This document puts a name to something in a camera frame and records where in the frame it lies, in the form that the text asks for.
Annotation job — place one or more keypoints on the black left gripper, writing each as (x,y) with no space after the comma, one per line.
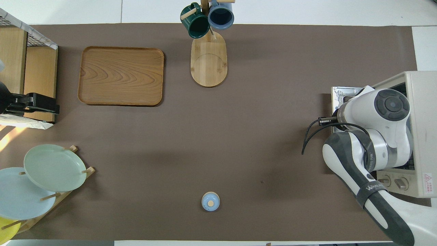
(5,100)

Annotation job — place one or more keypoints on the toaster oven glass door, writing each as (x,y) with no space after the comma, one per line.
(338,95)

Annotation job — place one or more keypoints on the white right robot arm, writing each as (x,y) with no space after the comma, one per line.
(375,143)

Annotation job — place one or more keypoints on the small oven knob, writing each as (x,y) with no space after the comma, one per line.
(385,181)

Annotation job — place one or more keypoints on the large oven knob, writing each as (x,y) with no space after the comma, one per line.
(401,183)

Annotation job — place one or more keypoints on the beige toaster oven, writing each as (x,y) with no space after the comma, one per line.
(425,136)

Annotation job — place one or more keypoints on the pale green plate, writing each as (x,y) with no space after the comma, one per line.
(54,167)

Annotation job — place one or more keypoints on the wooden plate rack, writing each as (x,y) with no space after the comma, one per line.
(90,171)

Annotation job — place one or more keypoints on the rectangular wooden tray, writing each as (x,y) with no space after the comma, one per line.
(121,76)

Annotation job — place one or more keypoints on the light blue racked plate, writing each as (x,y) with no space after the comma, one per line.
(17,201)

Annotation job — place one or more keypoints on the yellow plate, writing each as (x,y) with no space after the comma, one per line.
(6,232)

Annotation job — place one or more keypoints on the wooden mug tree stand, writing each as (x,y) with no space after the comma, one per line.
(209,65)

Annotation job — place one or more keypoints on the dark green mug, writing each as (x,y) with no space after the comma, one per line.
(196,25)

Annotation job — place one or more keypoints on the small blue lid wooden knob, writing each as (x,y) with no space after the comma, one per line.
(210,201)

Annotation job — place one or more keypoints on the brown paper table mat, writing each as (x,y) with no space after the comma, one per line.
(239,136)

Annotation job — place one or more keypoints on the blue mug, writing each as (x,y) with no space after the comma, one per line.
(221,17)

